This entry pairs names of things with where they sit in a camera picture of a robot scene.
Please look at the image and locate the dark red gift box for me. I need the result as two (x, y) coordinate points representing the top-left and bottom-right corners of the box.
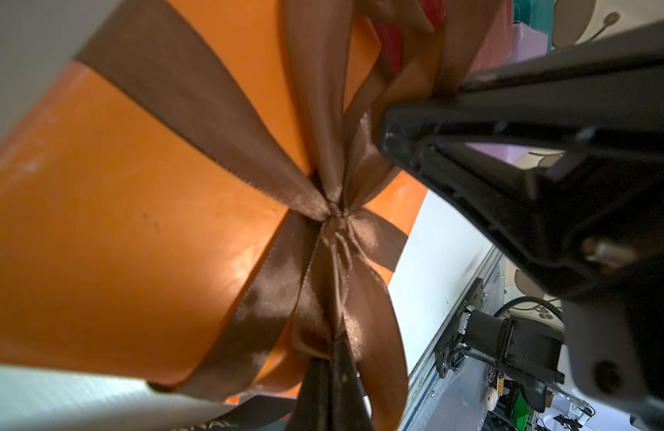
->
(373, 1), (514, 74)

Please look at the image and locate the black lettered ribbon bow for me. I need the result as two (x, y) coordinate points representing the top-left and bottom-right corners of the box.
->
(177, 396), (296, 431)

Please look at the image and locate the brown satin ribbon bow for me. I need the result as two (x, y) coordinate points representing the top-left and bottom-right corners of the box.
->
(76, 1), (502, 430)

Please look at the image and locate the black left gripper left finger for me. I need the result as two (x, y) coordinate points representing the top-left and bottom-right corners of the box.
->
(285, 358), (331, 431)

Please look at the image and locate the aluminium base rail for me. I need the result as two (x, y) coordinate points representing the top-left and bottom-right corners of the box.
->
(395, 247), (597, 431)

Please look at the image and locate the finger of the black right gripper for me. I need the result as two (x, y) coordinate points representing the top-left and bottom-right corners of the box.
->
(379, 20), (664, 300)

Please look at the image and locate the orange gift box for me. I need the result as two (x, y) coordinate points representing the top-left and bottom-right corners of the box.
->
(0, 1), (425, 402)

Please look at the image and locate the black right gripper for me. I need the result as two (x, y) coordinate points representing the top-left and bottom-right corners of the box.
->
(563, 254), (664, 430)

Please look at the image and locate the green plastic tool case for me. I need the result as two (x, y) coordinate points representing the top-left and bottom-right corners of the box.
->
(513, 0), (556, 52)

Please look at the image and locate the purple gift box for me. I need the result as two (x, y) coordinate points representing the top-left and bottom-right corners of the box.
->
(468, 23), (549, 165)

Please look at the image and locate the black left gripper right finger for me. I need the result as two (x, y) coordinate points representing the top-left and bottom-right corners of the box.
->
(330, 333), (374, 431)

